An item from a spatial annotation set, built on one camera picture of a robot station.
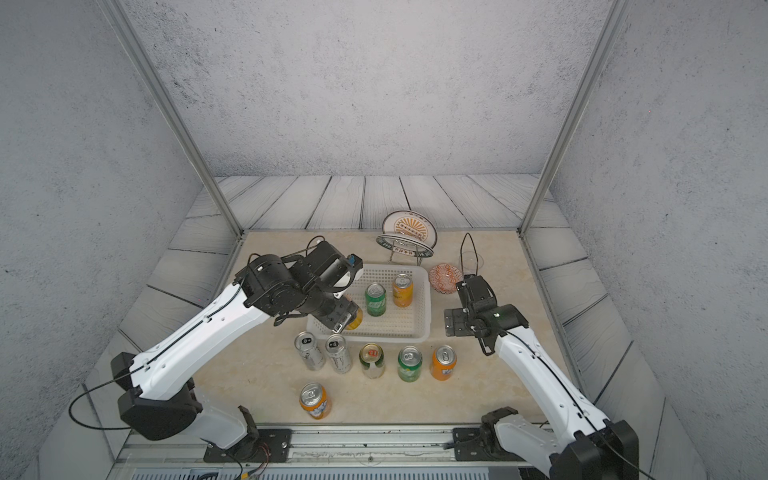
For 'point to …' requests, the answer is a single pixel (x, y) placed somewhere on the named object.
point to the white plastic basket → (398, 325)
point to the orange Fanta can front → (443, 362)
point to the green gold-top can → (372, 360)
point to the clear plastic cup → (471, 262)
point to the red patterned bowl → (443, 277)
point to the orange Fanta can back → (315, 400)
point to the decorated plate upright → (411, 224)
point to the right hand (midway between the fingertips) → (471, 318)
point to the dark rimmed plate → (405, 244)
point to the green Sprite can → (409, 363)
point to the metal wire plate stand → (430, 242)
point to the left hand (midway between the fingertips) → (349, 311)
